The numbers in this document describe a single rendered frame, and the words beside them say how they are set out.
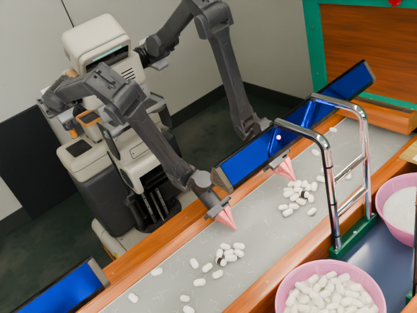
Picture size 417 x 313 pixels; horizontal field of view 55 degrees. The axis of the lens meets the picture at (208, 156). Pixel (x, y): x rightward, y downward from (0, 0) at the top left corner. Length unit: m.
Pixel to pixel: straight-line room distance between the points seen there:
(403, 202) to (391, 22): 0.58
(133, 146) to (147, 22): 1.68
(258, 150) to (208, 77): 2.59
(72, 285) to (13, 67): 2.17
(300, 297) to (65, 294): 0.60
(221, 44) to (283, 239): 0.62
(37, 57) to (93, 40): 1.48
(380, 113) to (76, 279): 1.15
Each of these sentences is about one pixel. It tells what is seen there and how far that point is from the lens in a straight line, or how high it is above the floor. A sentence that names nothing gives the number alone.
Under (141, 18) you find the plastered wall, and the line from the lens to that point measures 3.19.
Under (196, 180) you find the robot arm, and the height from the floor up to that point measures 0.95.
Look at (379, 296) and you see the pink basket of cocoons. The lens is 1.13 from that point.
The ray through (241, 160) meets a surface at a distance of 1.02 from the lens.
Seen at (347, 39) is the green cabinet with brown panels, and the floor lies 1.08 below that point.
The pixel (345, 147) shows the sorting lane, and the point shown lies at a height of 0.74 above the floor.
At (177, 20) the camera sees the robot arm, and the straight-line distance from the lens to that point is 1.36.
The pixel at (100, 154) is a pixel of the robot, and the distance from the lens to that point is 1.94.
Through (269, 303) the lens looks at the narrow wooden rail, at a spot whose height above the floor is 0.72.
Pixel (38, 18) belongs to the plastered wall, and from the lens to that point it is 2.93.
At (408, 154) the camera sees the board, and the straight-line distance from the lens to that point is 1.48.
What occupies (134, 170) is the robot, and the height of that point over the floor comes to 0.79.
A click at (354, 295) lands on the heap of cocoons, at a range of 1.14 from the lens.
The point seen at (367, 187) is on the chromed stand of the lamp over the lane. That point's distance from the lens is 1.25.
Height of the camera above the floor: 1.69
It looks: 34 degrees down
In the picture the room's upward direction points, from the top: 18 degrees counter-clockwise
